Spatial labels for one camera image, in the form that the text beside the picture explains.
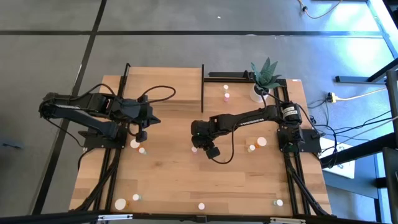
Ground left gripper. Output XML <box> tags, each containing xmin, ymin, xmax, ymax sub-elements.
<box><xmin>125</xmin><ymin>95</ymin><xmax>162</xmax><ymax>126</ymax></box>

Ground white plant pot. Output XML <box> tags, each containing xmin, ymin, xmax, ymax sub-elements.
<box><xmin>249</xmin><ymin>83</ymin><xmax>270</xmax><ymax>103</ymax></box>

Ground green artificial plant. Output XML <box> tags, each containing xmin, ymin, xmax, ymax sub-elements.
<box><xmin>250</xmin><ymin>57</ymin><xmax>282</xmax><ymax>94</ymax></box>

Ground black crossbar with silver brackets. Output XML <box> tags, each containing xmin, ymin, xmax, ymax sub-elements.
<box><xmin>0</xmin><ymin>210</ymin><xmax>398</xmax><ymax>224</ymax></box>

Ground white sheet on floor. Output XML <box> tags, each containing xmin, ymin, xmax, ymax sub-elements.
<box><xmin>319</xmin><ymin>136</ymin><xmax>356</xmax><ymax>180</ymax></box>

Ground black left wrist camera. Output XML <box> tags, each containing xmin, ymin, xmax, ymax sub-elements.
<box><xmin>135</xmin><ymin>130</ymin><xmax>149</xmax><ymax>144</ymax></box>

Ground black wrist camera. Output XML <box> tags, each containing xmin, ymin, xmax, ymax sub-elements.
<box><xmin>135</xmin><ymin>130</ymin><xmax>149</xmax><ymax>144</ymax></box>
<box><xmin>205</xmin><ymin>146</ymin><xmax>222</xmax><ymax>160</ymax></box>

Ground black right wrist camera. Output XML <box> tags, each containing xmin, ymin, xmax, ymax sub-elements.
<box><xmin>205</xmin><ymin>146</ymin><xmax>222</xmax><ymax>160</ymax></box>

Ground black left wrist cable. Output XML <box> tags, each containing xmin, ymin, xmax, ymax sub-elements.
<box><xmin>136</xmin><ymin>85</ymin><xmax>177</xmax><ymax>105</ymax></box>

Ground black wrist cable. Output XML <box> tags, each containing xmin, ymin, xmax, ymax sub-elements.
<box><xmin>136</xmin><ymin>85</ymin><xmax>177</xmax><ymax>105</ymax></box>
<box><xmin>211</xmin><ymin>118</ymin><xmax>239</xmax><ymax>165</ymax></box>

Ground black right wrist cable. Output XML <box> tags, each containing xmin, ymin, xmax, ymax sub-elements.
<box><xmin>211</xmin><ymin>118</ymin><xmax>239</xmax><ymax>165</ymax></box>

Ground wooden shelf black frame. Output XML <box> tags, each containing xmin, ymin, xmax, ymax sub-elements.
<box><xmin>119</xmin><ymin>63</ymin><xmax>205</xmax><ymax>113</ymax></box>

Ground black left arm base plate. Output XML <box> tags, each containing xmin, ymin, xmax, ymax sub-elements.
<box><xmin>78</xmin><ymin>123</ymin><xmax>129</xmax><ymax>149</ymax></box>

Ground black aluminium side frame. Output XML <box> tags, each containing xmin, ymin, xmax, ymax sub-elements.
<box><xmin>273</xmin><ymin>79</ymin><xmax>332</xmax><ymax>217</ymax></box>
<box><xmin>70</xmin><ymin>63</ymin><xmax>131</xmax><ymax>215</ymax></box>

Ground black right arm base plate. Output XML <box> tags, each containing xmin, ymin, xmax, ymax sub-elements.
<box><xmin>277</xmin><ymin>126</ymin><xmax>322</xmax><ymax>154</ymax></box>

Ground black floor cables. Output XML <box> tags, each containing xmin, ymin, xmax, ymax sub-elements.
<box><xmin>307</xmin><ymin>98</ymin><xmax>398</xmax><ymax>169</ymax></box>

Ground black desk frame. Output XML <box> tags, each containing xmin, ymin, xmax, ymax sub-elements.
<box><xmin>320</xmin><ymin>57</ymin><xmax>398</xmax><ymax>224</ymax></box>

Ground tan cable with black plug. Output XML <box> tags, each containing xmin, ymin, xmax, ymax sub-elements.
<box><xmin>297</xmin><ymin>0</ymin><xmax>343</xmax><ymax>20</ymax></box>

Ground cream power cord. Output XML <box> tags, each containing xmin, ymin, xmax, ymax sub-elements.
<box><xmin>336</xmin><ymin>87</ymin><xmax>388</xmax><ymax>101</ymax></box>

